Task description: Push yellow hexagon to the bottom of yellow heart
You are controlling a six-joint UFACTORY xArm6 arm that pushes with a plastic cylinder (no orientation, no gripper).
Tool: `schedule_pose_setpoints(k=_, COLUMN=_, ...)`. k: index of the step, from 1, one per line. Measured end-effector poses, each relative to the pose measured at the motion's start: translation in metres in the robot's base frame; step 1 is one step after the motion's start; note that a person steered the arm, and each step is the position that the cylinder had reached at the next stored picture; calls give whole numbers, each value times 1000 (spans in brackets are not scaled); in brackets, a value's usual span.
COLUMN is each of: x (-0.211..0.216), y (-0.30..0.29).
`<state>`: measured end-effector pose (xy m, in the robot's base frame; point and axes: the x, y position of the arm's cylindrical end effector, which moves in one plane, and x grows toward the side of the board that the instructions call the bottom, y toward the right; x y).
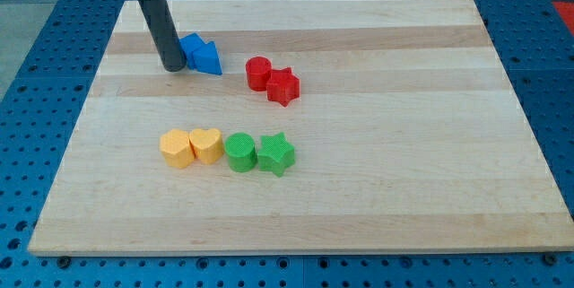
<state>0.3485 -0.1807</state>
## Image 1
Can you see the yellow heart block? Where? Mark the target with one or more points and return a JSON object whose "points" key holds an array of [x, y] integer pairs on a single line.
{"points": [[207, 144]]}

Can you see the yellow hexagon block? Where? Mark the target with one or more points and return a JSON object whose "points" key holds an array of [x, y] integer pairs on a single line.
{"points": [[176, 148]]}

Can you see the blue cube block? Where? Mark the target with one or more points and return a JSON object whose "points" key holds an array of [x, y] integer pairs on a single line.
{"points": [[190, 44]]}

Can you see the green cylinder block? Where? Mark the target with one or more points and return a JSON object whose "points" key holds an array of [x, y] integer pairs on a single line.
{"points": [[241, 152]]}

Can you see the green star block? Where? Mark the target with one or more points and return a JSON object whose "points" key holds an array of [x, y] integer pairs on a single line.
{"points": [[276, 154]]}

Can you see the red cylinder block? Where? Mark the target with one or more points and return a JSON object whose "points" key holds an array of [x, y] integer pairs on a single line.
{"points": [[258, 71]]}

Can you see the blue triangle block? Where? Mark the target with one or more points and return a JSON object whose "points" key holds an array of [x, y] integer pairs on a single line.
{"points": [[207, 59]]}

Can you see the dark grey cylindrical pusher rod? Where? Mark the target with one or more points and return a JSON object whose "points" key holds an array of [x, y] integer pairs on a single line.
{"points": [[164, 34]]}

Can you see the red star block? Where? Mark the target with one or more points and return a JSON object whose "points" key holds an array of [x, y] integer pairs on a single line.
{"points": [[283, 86]]}

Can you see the wooden board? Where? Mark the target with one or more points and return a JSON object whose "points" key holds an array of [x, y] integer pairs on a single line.
{"points": [[408, 136]]}

